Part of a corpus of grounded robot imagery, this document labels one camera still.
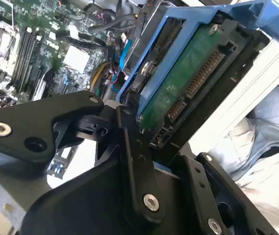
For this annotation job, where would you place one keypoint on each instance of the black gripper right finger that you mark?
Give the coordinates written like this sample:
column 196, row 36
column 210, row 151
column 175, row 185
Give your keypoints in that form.
column 198, row 181

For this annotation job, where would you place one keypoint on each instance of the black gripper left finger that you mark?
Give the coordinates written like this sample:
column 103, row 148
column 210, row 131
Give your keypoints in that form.
column 19, row 117

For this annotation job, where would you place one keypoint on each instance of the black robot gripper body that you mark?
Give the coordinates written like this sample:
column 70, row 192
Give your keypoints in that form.
column 80, row 208

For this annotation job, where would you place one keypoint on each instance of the hard disk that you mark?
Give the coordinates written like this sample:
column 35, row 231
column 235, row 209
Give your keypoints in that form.
column 178, row 80

